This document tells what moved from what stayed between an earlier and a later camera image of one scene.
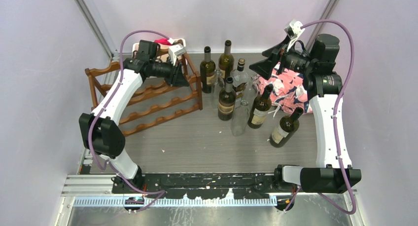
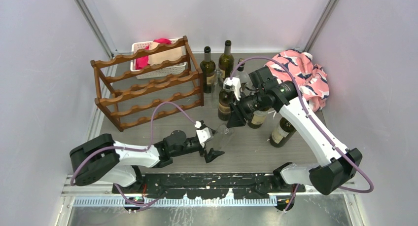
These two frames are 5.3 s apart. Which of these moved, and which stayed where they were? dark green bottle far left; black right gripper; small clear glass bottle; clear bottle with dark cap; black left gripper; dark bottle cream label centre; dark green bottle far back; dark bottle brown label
Moved: black right gripper; black left gripper
Stayed: dark bottle brown label; dark green bottle far left; clear bottle with dark cap; dark bottle cream label centre; small clear glass bottle; dark green bottle far back
